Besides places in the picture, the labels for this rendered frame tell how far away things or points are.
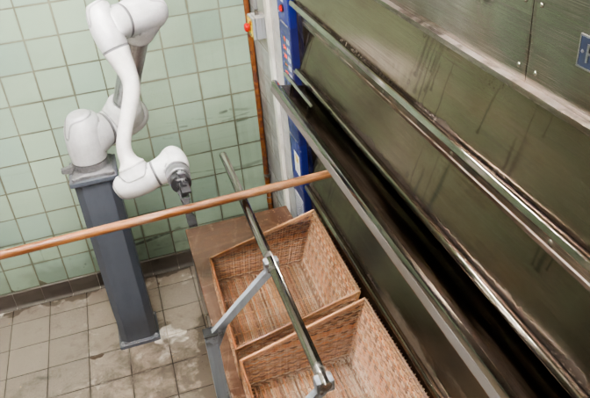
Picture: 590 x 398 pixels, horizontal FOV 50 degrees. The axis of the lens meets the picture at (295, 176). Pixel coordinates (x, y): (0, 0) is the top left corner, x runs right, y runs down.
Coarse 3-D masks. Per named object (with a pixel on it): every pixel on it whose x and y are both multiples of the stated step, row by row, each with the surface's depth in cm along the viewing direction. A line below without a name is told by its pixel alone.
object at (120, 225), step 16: (304, 176) 224; (320, 176) 225; (240, 192) 219; (256, 192) 220; (176, 208) 214; (192, 208) 215; (112, 224) 209; (128, 224) 210; (48, 240) 204; (64, 240) 205; (0, 256) 201; (16, 256) 203
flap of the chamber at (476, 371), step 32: (320, 128) 210; (320, 160) 194; (352, 160) 192; (384, 192) 176; (416, 224) 163; (416, 256) 150; (448, 256) 152; (416, 288) 140; (448, 288) 140; (480, 320) 132; (512, 352) 124; (480, 384) 119; (512, 384) 117; (544, 384) 118
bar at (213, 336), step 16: (224, 160) 246; (256, 224) 208; (256, 240) 202; (272, 256) 194; (272, 272) 187; (256, 288) 195; (240, 304) 196; (288, 304) 175; (224, 320) 197; (208, 336) 197; (304, 336) 164; (208, 352) 200; (320, 368) 154; (224, 384) 209; (320, 384) 151
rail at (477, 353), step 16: (272, 80) 239; (288, 96) 227; (304, 128) 207; (320, 144) 194; (336, 160) 185; (352, 192) 172; (368, 208) 163; (384, 224) 157; (400, 256) 147; (416, 272) 141; (432, 288) 136; (448, 320) 129; (464, 336) 124; (480, 352) 120; (480, 368) 119; (496, 368) 117; (496, 384) 114
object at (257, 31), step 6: (252, 12) 292; (258, 12) 291; (252, 18) 284; (258, 18) 285; (264, 18) 286; (252, 24) 285; (258, 24) 286; (264, 24) 287; (252, 30) 287; (258, 30) 287; (264, 30) 288; (252, 36) 290; (258, 36) 289; (264, 36) 290
